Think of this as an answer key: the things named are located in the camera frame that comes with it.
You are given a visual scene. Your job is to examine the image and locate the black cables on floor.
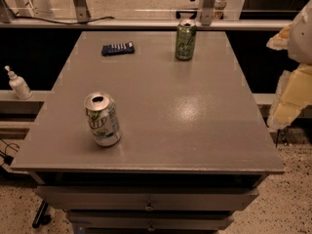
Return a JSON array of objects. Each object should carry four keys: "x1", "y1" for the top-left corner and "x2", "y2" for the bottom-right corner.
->
[{"x1": 0, "y1": 137, "x2": 20, "y2": 168}]

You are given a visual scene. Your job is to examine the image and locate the green soda can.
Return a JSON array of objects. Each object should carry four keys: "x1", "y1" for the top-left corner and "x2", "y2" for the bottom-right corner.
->
[{"x1": 175, "y1": 19, "x2": 197, "y2": 60}]

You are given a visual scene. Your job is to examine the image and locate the grey drawer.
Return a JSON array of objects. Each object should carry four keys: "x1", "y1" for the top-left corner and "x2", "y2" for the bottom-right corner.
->
[
  {"x1": 66, "y1": 212, "x2": 233, "y2": 231},
  {"x1": 36, "y1": 186, "x2": 258, "y2": 212}
]

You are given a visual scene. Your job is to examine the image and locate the black cable on shelf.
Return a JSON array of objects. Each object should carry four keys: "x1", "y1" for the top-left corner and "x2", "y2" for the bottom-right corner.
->
[{"x1": 0, "y1": 0, "x2": 116, "y2": 25}]

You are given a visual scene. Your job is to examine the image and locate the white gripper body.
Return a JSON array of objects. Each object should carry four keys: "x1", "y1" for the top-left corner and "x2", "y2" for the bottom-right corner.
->
[{"x1": 288, "y1": 0, "x2": 312, "y2": 64}]

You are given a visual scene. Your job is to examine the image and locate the metal bracket left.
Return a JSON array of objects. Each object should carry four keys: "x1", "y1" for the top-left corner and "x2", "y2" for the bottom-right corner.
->
[{"x1": 73, "y1": 0, "x2": 91, "y2": 23}]

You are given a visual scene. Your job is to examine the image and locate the white green 7up can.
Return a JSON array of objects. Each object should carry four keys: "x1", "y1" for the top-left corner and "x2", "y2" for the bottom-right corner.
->
[{"x1": 84, "y1": 92, "x2": 121, "y2": 146}]

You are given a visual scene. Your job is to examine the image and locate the grey lower drawer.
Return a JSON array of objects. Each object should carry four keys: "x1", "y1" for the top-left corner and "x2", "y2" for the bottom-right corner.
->
[{"x1": 66, "y1": 212, "x2": 233, "y2": 231}]

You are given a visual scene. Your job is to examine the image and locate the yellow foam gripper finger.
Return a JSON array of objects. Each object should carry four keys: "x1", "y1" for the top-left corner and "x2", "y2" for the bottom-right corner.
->
[
  {"x1": 266, "y1": 25, "x2": 291, "y2": 51},
  {"x1": 267, "y1": 64, "x2": 312, "y2": 131}
]

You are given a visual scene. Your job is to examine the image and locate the metal bracket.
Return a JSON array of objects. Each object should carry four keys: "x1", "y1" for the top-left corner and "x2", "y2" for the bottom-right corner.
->
[
  {"x1": 73, "y1": 0, "x2": 91, "y2": 23},
  {"x1": 199, "y1": 0, "x2": 215, "y2": 25}
]

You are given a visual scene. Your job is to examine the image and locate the white pump bottle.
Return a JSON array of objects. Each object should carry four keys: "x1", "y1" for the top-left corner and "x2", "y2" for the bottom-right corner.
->
[{"x1": 5, "y1": 65, "x2": 32, "y2": 99}]

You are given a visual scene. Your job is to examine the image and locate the grey upper drawer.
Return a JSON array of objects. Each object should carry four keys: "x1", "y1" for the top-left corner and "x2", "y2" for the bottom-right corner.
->
[{"x1": 36, "y1": 186, "x2": 258, "y2": 212}]

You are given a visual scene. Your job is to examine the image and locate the black cart leg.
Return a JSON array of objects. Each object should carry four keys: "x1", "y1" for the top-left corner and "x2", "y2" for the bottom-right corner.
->
[{"x1": 32, "y1": 201, "x2": 52, "y2": 229}]

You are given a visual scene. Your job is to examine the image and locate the metal bracket right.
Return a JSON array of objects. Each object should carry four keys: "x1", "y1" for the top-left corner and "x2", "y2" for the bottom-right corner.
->
[{"x1": 199, "y1": 0, "x2": 215, "y2": 25}]

